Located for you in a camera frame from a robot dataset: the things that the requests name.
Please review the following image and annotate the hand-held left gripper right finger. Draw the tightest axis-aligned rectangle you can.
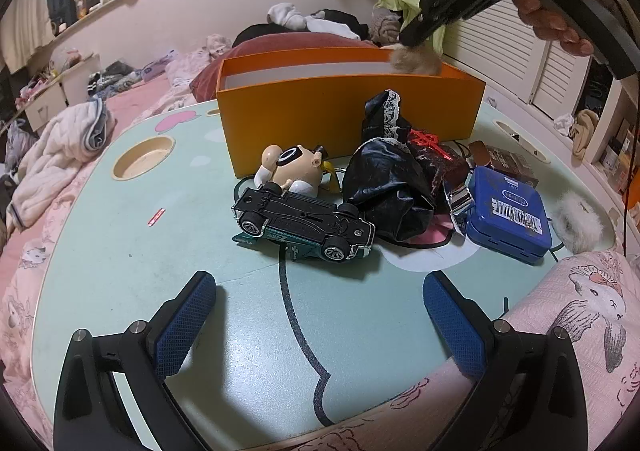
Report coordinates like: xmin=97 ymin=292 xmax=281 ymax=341
xmin=422 ymin=270 xmax=590 ymax=451

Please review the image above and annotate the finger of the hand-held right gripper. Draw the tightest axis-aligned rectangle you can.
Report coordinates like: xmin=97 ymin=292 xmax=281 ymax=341
xmin=398 ymin=0 xmax=506 ymax=49

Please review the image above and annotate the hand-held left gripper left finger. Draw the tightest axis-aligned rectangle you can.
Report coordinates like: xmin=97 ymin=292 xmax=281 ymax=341
xmin=52 ymin=270 xmax=218 ymax=451

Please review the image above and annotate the brown fur pompom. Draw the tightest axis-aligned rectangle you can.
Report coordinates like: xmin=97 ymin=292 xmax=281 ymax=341
xmin=389 ymin=45 xmax=443 ymax=77

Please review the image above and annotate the silver metal clip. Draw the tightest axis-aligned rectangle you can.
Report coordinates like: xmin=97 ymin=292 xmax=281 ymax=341
xmin=442 ymin=184 xmax=475 ymax=232

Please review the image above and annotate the dark red marbled block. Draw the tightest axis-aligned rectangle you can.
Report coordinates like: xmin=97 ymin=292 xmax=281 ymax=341
xmin=407 ymin=128 xmax=471 ymax=187

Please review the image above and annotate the blue metal tin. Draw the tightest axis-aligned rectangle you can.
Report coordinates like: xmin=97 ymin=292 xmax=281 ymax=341
xmin=465 ymin=166 xmax=552 ymax=264

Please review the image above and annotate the brown card box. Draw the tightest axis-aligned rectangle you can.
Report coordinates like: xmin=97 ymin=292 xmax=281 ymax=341
xmin=469 ymin=140 xmax=540 ymax=189

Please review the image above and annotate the black lace-trimmed cloth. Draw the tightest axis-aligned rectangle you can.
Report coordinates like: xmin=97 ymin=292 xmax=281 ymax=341
xmin=345 ymin=88 xmax=453 ymax=242

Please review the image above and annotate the white fur pompom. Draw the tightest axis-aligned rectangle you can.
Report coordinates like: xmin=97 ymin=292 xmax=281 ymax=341
xmin=550 ymin=194 xmax=605 ymax=254

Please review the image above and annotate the green toy car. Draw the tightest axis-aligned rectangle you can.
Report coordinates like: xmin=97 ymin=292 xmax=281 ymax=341
xmin=231 ymin=181 xmax=376 ymax=263

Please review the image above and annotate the orange cardboard box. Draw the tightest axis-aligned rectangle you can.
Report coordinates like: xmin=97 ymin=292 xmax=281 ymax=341
xmin=216 ymin=47 xmax=487 ymax=179

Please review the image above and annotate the cartoon figurine keychain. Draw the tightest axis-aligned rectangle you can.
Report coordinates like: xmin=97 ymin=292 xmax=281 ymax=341
xmin=254 ymin=144 xmax=346 ymax=197

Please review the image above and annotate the mint cartoon print desktop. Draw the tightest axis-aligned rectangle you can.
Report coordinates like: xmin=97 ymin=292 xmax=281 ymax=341
xmin=30 ymin=98 xmax=618 ymax=447

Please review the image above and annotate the person's right hand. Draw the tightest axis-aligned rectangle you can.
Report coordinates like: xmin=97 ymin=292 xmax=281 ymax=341
xmin=515 ymin=0 xmax=601 ymax=57

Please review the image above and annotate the brown fuzzy garment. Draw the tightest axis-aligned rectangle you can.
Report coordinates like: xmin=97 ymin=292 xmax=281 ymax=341
xmin=370 ymin=6 xmax=403 ymax=44

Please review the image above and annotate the white slatted closet door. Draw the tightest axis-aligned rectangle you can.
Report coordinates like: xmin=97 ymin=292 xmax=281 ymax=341
xmin=445 ymin=0 xmax=591 ymax=119

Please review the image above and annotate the pink rabbit print cloth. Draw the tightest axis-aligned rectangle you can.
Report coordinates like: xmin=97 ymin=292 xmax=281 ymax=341
xmin=280 ymin=251 xmax=640 ymax=451

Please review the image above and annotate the maroon cushion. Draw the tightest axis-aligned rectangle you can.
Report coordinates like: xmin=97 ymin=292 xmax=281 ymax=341
xmin=192 ymin=34 xmax=381 ymax=104

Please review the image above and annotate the beige garment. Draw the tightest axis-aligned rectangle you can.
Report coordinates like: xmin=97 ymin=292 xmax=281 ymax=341
xmin=570 ymin=108 xmax=601 ymax=162

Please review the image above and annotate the white cubby shelf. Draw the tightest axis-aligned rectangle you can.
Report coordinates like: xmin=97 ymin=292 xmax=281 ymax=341
xmin=585 ymin=56 xmax=640 ymax=212

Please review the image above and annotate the white fleece blanket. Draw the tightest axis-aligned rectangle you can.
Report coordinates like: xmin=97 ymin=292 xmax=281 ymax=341
xmin=10 ymin=98 xmax=116 ymax=232

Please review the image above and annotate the pink printed bed sheet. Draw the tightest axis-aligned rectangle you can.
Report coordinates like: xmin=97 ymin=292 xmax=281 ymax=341
xmin=0 ymin=26 xmax=236 ymax=451

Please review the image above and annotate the pale floral garment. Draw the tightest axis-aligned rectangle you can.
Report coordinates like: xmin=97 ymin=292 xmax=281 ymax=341
xmin=165 ymin=34 xmax=236 ymax=82

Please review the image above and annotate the grey plastic bag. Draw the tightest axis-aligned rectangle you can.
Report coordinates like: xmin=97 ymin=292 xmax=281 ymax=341
xmin=5 ymin=118 xmax=37 ymax=167

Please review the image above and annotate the black white striped garment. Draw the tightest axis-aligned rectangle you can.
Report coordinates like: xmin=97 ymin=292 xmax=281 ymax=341
xmin=87 ymin=60 xmax=138 ymax=97

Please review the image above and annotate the white desk with drawers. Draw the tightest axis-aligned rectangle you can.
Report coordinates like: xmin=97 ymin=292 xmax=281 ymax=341
xmin=22 ymin=54 xmax=101 ymax=132

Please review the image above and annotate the lilac packet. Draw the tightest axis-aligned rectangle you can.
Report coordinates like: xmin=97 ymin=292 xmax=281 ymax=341
xmin=141 ymin=50 xmax=179 ymax=82

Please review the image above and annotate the beige curtain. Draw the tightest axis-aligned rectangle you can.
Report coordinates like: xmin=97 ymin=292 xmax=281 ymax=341
xmin=0 ymin=0 xmax=53 ymax=72

